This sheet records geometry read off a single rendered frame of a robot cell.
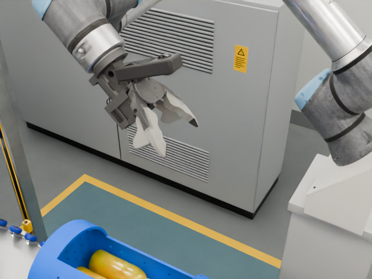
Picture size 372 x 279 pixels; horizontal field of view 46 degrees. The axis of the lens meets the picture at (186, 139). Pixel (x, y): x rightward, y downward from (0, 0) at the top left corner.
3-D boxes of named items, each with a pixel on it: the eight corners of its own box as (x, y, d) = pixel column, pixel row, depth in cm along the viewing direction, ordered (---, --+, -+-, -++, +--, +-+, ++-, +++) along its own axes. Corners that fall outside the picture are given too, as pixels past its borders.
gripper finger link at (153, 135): (148, 170, 76) (135, 126, 80) (170, 153, 73) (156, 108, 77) (134, 169, 74) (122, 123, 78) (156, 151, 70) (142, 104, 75)
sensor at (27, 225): (28, 227, 167) (25, 218, 164) (34, 230, 166) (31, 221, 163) (13, 241, 162) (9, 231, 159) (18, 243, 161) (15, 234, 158)
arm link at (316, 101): (331, 122, 153) (300, 82, 152) (373, 100, 140) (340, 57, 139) (315, 145, 143) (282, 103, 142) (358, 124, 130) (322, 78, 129)
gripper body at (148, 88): (143, 119, 86) (103, 71, 85) (172, 94, 81) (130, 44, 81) (123, 134, 79) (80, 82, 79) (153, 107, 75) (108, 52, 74)
